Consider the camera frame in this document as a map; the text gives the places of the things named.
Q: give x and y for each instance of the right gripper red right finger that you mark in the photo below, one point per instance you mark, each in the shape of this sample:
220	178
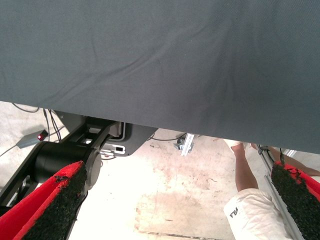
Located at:
305	207

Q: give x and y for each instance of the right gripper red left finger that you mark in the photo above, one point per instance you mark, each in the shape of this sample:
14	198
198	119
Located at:
37	215

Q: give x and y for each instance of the aluminium profile table leg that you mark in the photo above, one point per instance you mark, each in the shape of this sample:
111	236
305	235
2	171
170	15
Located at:
280	200

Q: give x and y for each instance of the person's bare leg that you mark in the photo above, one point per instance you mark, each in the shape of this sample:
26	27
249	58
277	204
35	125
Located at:
307	170
245	172

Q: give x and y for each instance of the white shorts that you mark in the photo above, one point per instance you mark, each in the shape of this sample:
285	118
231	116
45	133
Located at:
250	215

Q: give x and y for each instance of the grey bar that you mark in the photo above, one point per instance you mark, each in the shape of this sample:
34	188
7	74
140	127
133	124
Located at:
27	140

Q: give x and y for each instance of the small black box, red light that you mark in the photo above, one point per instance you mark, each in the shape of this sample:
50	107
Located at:
42	136

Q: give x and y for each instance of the white sock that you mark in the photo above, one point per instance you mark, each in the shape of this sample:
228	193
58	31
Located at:
236	143

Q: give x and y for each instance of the dark grey panel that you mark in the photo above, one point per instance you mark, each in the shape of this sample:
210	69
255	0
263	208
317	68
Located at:
140	137

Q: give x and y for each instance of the short aluminium profile piece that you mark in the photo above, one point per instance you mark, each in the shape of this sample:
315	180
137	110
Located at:
187	145

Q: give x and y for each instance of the black caster wheel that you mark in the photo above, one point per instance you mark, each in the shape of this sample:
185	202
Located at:
178	145

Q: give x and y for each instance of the dark grey table cloth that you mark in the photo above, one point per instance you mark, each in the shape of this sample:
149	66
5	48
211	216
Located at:
160	50

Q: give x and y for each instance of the black frame with cylinder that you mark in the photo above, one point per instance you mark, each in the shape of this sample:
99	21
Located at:
62	155

